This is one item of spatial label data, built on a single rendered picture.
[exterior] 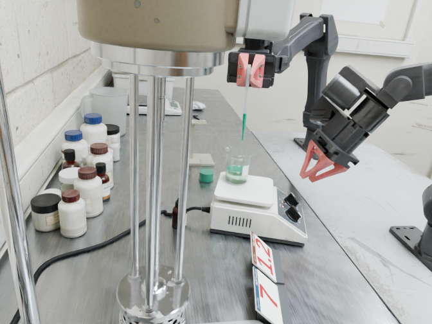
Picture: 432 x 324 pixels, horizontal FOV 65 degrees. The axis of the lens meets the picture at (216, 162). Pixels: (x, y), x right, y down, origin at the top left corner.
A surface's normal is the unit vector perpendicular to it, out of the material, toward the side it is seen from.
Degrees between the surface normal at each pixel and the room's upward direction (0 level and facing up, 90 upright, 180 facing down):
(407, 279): 0
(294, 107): 90
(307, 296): 0
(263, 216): 90
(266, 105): 90
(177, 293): 0
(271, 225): 90
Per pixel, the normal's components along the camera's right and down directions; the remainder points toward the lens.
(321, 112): -0.74, -0.26
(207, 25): 0.59, 0.36
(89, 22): -0.68, 0.23
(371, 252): 0.09, -0.92
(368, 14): 0.16, 0.40
